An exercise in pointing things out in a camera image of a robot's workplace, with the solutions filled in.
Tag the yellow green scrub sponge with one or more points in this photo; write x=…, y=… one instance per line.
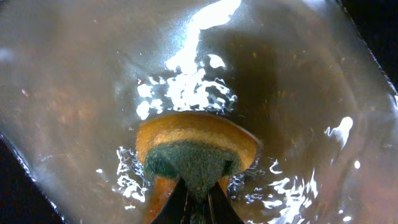
x=200, y=148

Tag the black water tray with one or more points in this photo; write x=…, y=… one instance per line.
x=79, y=77

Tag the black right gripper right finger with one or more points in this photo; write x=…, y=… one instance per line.
x=219, y=209

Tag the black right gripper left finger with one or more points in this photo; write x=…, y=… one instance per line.
x=176, y=209

